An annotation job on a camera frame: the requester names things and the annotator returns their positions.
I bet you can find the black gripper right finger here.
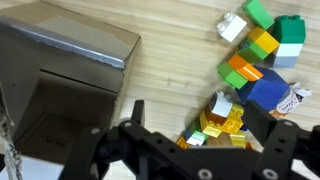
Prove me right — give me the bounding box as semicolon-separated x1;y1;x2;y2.
242;99;320;180

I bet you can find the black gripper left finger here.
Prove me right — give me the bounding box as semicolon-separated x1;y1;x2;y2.
59;99;201;180

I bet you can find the brown cardboard shipping box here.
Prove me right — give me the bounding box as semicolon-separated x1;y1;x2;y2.
0;0;141;166

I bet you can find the yellow toy brick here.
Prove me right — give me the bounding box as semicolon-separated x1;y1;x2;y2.
220;103;245;135
198;111;223;139

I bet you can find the yellow toy block with stickers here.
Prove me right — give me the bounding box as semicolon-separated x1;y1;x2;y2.
229;129;248;149

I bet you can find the large blue block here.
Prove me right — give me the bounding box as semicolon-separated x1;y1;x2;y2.
235;65;291;113

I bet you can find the white and orange toy brick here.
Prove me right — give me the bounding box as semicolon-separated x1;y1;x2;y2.
203;90;234;126

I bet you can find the orange and green brick stack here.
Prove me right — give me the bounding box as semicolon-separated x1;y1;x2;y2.
216;53;264;90

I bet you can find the green white blue brick stack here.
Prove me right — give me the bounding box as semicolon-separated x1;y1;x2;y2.
184;119;210;148

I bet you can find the yellow and green brick stack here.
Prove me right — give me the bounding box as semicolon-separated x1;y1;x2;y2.
234;25;281;64

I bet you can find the green checkered cube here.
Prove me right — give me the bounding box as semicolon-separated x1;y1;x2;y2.
265;14;307;69

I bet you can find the bright green toy brick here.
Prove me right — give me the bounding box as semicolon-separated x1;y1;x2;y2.
241;0;275;31

